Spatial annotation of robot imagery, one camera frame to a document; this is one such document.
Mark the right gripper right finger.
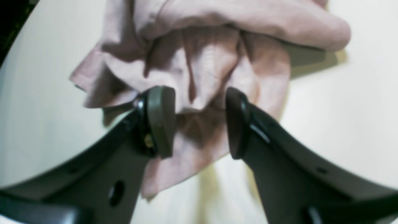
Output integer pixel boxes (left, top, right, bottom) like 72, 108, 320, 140
225, 87, 398, 224

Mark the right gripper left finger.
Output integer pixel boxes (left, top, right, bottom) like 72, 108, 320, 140
0, 86, 176, 224

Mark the mauve pink t-shirt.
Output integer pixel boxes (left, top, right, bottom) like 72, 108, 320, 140
70, 0, 351, 198

